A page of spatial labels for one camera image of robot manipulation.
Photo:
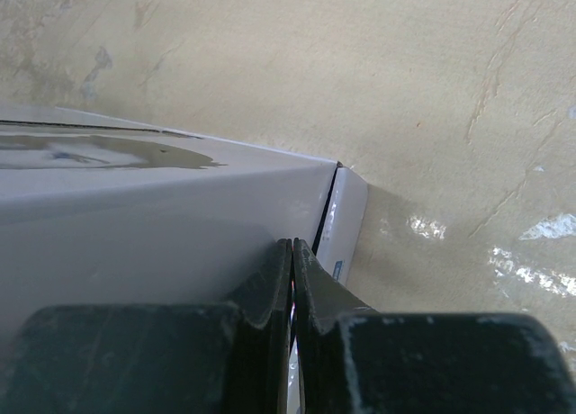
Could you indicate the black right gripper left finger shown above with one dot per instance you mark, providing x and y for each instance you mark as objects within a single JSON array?
[{"x": 229, "y": 356}]

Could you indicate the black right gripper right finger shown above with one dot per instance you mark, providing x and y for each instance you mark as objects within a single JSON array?
[{"x": 354, "y": 359}]

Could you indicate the white clipper kit box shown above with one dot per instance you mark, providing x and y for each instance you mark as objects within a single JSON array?
[{"x": 100, "y": 210}]

